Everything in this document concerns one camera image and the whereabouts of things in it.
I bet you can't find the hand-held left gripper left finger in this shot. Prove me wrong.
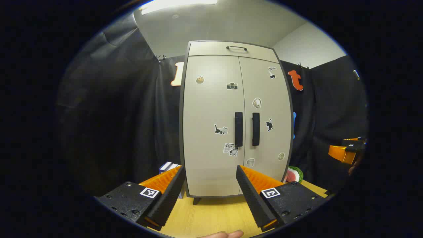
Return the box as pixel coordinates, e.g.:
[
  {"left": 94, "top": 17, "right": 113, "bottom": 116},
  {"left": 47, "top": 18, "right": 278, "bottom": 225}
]
[{"left": 95, "top": 165, "right": 186, "bottom": 231}]

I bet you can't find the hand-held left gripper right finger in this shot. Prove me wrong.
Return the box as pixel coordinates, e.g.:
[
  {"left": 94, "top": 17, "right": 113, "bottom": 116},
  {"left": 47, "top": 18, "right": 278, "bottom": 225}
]
[{"left": 236, "top": 165, "right": 331, "bottom": 232}]

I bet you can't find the black door handle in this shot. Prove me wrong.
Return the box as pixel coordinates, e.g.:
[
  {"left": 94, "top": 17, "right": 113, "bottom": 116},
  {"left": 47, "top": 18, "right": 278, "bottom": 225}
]
[
  {"left": 252, "top": 112, "right": 260, "bottom": 146},
  {"left": 235, "top": 112, "right": 244, "bottom": 147}
]

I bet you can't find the white shoe cabinet door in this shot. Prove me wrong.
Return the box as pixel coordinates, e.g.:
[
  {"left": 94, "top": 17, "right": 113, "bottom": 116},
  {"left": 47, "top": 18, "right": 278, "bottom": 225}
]
[
  {"left": 183, "top": 55, "right": 246, "bottom": 197},
  {"left": 239, "top": 57, "right": 293, "bottom": 195}
]

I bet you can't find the white double-door shoe cabinet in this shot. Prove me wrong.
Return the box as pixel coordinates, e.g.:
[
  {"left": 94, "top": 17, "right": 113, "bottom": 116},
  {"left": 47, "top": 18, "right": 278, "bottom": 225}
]
[{"left": 179, "top": 40, "right": 294, "bottom": 205}]

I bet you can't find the blue and white box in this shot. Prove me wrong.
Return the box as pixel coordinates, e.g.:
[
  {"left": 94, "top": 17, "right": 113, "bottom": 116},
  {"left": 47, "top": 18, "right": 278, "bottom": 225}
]
[{"left": 159, "top": 161, "right": 180, "bottom": 175}]

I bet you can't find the watermelon slice toy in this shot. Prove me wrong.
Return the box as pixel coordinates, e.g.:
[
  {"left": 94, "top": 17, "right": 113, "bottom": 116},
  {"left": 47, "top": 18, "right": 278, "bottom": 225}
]
[{"left": 284, "top": 166, "right": 304, "bottom": 184}]

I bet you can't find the black backdrop cloth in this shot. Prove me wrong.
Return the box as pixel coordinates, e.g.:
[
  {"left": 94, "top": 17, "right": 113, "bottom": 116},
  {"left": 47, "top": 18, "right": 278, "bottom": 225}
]
[{"left": 56, "top": 13, "right": 369, "bottom": 199}]

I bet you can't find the ceiling light panel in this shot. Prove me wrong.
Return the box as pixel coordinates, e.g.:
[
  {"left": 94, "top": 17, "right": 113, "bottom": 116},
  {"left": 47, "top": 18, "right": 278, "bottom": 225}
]
[{"left": 139, "top": 0, "right": 218, "bottom": 15}]

